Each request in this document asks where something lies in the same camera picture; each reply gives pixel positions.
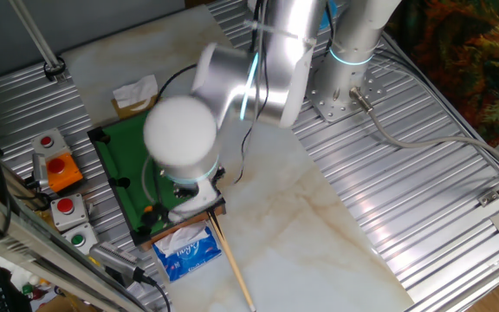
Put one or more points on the ribbed silver camera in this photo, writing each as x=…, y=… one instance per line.
x=113, y=258

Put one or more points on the metal tripod pole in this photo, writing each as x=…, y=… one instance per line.
x=35, y=32

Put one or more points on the small metal bracket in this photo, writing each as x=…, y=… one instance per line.
x=487, y=198

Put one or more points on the blue tissue pack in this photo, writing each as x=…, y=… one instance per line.
x=191, y=260

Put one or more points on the grey box large red button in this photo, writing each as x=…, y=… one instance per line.
x=69, y=212

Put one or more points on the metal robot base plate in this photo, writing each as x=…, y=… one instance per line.
x=319, y=104

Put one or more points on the grey box small red button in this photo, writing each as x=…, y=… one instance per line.
x=50, y=142

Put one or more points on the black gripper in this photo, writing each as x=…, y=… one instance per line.
x=185, y=191

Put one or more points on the colourful patterned cloth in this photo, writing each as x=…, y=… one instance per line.
x=462, y=56

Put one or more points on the green mini pool table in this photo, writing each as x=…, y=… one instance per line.
x=119, y=156

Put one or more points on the small silver camera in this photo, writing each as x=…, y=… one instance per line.
x=39, y=169

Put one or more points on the wooden pool cue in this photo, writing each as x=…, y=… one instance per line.
x=232, y=260

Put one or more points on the black pole clamp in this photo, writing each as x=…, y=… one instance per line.
x=54, y=69

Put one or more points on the aluminium frame bar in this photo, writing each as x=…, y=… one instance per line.
x=37, y=253

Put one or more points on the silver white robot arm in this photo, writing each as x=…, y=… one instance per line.
x=180, y=130

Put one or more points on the gold tissue pack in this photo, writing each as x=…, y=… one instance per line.
x=134, y=91

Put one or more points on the grey box green button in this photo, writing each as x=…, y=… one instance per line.
x=80, y=239

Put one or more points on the orange box red button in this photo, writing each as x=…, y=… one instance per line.
x=64, y=173

